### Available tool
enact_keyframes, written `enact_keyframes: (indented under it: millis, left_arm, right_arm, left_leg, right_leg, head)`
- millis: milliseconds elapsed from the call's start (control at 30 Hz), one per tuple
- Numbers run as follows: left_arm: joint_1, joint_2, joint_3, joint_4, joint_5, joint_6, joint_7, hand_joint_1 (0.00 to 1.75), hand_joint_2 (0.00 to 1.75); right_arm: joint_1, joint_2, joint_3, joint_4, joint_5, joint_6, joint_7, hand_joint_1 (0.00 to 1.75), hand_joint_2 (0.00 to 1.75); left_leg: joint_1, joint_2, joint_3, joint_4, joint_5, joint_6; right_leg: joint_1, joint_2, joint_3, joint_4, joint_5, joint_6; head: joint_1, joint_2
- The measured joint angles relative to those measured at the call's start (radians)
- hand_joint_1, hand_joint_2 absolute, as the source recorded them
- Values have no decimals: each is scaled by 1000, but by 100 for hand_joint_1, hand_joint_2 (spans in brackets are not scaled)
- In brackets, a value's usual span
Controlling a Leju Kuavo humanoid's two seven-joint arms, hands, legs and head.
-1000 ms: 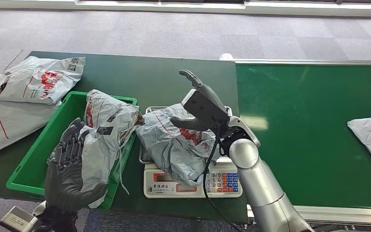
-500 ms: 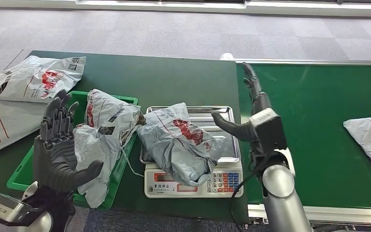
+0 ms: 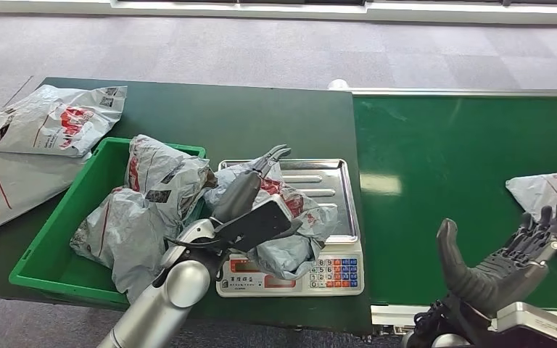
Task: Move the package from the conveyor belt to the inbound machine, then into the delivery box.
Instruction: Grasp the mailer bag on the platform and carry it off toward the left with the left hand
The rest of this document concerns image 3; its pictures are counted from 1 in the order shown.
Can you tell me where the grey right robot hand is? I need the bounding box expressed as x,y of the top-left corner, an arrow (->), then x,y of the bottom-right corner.
436,200 -> 557,318

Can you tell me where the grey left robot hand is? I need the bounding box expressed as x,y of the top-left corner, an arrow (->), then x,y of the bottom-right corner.
210,144 -> 293,228

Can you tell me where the grey courier package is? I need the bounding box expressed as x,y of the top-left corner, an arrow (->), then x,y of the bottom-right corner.
69,187 -> 186,305
202,163 -> 339,281
123,134 -> 217,227

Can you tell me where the green conveyor belt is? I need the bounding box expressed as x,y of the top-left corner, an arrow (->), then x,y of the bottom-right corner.
352,96 -> 557,311

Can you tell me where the grey package with red buildings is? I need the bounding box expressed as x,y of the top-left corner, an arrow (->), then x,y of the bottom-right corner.
505,172 -> 557,283

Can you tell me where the grey package with QR codes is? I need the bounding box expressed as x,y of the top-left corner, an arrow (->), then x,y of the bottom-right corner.
0,85 -> 128,159

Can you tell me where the large flat grey package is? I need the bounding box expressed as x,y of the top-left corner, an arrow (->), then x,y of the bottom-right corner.
0,149 -> 92,242

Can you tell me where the electronic weighing scale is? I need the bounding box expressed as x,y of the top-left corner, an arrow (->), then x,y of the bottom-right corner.
215,158 -> 365,298

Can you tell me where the green plastic bin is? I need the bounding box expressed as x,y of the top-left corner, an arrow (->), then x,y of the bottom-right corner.
8,136 -> 207,308

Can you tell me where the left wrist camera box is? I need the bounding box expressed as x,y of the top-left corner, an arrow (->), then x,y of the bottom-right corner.
213,194 -> 305,254

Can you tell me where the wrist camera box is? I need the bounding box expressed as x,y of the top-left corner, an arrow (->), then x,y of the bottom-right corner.
213,194 -> 305,254
490,301 -> 557,348

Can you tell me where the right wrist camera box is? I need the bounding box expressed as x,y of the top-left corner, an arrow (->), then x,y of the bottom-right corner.
490,301 -> 557,348

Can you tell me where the silver conveyor frame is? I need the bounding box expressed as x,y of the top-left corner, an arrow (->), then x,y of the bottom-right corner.
329,79 -> 557,337

